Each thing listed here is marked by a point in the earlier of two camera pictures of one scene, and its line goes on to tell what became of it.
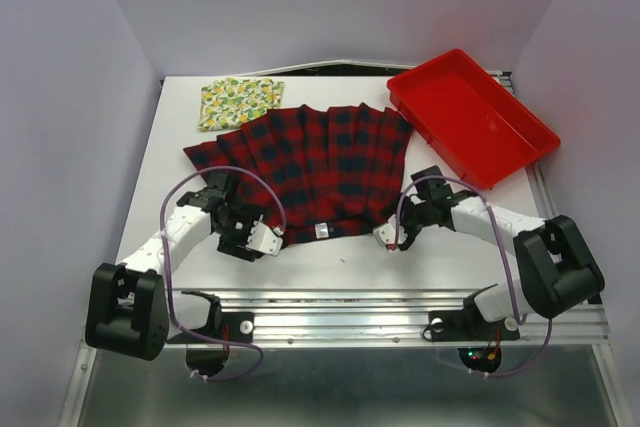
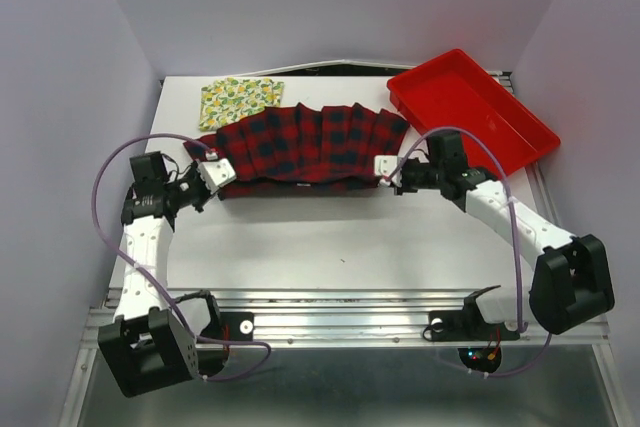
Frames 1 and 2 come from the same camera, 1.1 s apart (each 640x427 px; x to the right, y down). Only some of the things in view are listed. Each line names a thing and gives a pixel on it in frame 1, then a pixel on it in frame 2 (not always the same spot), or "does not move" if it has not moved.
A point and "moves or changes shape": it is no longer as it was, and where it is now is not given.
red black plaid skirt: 335,170 moves or changes shape
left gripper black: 229,246 → 194,171
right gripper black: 410,234 → 405,187
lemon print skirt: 228,103 does not move
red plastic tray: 470,120 does not move
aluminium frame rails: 338,318 does not move
